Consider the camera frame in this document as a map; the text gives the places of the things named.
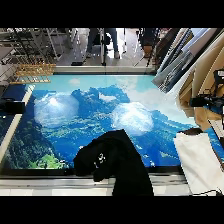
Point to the white garment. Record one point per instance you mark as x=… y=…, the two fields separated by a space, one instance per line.
x=200 y=163

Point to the stack of brown clothes hangers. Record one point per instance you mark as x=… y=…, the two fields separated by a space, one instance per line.
x=33 y=71

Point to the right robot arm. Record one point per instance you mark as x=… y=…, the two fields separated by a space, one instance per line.
x=204 y=100

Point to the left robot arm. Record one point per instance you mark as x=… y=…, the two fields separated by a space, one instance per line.
x=12 y=107

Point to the person's legs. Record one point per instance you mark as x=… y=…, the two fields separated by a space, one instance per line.
x=115 y=43

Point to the black garment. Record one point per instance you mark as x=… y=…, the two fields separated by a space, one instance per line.
x=123 y=160

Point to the grey garment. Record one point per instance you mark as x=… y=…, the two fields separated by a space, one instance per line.
x=173 y=70

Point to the silver frame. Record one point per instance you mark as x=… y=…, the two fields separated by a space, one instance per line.
x=50 y=184

